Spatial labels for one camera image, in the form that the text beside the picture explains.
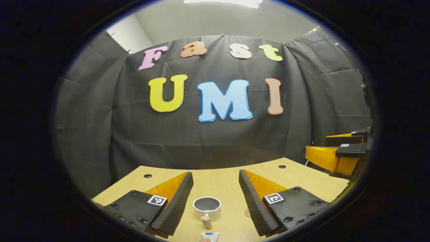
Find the ceiling light panel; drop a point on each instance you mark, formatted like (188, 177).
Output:
(221, 2)

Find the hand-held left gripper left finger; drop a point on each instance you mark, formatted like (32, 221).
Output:
(178, 205)

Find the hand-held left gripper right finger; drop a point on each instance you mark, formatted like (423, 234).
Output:
(250, 201)

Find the white toothpaste tube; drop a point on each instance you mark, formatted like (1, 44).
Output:
(210, 236)

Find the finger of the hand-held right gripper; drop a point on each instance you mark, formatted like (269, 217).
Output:
(357, 137)
(351, 150)

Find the white cup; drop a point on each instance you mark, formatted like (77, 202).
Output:
(215, 211)

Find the round wooden coaster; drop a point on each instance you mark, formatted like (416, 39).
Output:
(247, 213)

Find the wooden desktop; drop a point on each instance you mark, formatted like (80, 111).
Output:
(218, 185)

